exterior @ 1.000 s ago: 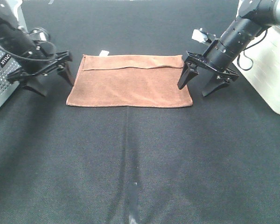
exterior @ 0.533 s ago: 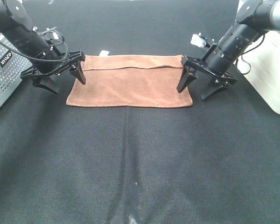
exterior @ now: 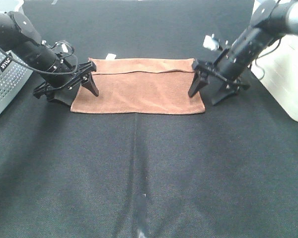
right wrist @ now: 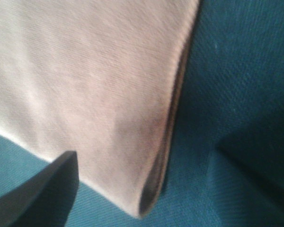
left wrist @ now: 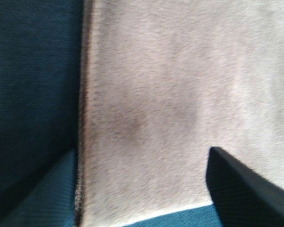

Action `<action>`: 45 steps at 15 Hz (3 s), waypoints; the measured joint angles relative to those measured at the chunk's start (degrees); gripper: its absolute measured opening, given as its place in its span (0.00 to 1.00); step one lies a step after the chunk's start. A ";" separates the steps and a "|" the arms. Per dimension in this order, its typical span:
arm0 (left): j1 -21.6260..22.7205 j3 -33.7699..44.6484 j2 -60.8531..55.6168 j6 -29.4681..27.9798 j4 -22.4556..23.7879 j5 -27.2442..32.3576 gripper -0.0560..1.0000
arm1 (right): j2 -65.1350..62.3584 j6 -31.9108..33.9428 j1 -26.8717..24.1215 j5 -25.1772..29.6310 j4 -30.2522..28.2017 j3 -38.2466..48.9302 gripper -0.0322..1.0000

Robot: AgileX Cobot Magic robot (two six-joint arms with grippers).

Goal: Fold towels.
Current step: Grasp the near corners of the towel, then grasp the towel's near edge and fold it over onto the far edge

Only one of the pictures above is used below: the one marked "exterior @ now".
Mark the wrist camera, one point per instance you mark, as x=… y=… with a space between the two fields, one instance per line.
x=214 y=44
x=62 y=49

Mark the white storage box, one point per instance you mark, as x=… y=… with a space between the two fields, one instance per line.
x=277 y=69

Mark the grey perforated laundry basket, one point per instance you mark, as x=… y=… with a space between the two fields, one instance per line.
x=12 y=76

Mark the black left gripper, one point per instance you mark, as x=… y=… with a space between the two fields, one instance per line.
x=61 y=88

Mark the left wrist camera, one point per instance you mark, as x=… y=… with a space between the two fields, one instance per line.
x=62 y=49

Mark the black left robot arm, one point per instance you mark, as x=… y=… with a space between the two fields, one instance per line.
x=56 y=64

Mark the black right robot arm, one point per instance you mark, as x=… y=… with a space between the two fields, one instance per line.
x=270 y=22

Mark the black table cover cloth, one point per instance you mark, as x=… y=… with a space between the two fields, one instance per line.
x=231 y=172

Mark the brown towel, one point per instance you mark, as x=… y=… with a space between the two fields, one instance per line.
x=149 y=86

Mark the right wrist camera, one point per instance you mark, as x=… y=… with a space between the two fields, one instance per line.
x=214 y=44

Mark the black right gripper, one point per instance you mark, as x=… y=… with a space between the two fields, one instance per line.
x=202 y=70

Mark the grey tape strip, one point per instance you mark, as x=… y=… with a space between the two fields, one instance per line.
x=141 y=216

